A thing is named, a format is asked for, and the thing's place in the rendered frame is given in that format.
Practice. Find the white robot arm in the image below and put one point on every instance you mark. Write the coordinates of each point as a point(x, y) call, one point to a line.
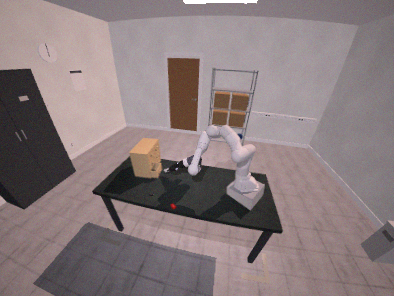
point(244, 181)

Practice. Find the tan wooden chest of drawers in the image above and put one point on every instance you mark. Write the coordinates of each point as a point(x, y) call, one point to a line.
point(139, 157)

